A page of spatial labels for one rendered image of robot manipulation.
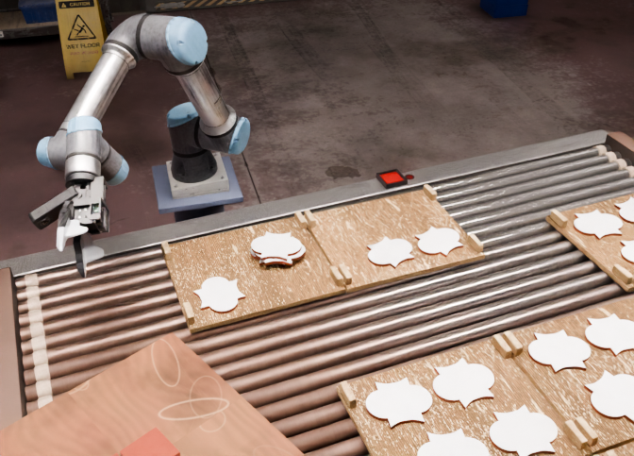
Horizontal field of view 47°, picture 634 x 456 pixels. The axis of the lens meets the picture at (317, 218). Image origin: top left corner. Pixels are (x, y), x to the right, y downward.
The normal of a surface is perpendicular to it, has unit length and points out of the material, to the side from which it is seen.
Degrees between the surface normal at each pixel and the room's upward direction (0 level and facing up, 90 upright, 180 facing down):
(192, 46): 81
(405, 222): 0
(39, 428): 0
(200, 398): 0
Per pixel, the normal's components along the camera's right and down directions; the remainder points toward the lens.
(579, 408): 0.00, -0.81
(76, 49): 0.19, 0.39
